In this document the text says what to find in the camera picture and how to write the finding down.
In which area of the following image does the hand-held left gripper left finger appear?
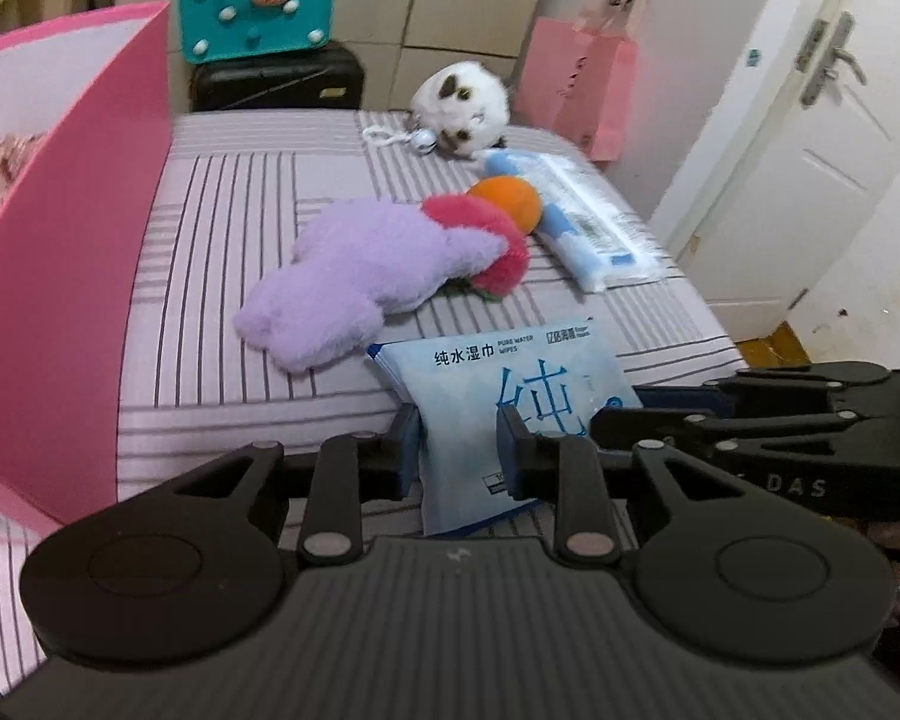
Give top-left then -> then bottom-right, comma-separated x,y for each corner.
172,405 -> 421,569

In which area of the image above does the pink box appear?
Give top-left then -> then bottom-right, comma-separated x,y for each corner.
0,1 -> 172,537

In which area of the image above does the white door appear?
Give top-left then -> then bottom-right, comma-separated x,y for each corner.
649,0 -> 900,335

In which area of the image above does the striped bed sheet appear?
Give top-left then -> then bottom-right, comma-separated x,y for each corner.
0,109 -> 751,698

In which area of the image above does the beige wardrobe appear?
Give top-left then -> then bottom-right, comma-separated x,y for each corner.
67,0 -> 571,121

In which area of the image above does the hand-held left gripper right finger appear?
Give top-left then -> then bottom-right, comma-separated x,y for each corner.
497,406 -> 751,568

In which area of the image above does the pale blue wet wipes pack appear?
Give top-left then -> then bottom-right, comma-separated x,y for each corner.
365,315 -> 644,537

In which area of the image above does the pink plush ball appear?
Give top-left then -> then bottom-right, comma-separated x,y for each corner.
420,193 -> 531,305

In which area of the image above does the teal tote bag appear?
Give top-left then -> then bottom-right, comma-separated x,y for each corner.
178,0 -> 335,65

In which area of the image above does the orange plush ball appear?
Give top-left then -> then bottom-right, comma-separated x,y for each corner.
469,176 -> 542,233

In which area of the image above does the metal door handle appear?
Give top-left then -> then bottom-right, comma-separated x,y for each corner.
795,11 -> 867,106

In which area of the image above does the purple plush toy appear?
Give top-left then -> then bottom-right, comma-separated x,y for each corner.
232,195 -> 507,374

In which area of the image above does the black suitcase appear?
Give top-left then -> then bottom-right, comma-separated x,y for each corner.
190,41 -> 366,115

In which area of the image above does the white round plush toy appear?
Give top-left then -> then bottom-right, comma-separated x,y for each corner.
362,61 -> 512,161

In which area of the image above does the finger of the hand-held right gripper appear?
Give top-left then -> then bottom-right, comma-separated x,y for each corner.
591,409 -> 860,466
634,364 -> 892,415

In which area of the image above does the blue white tissue pack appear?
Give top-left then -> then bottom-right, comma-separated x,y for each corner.
484,148 -> 676,293

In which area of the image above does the pink paper bag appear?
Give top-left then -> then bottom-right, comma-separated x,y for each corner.
511,17 -> 638,162

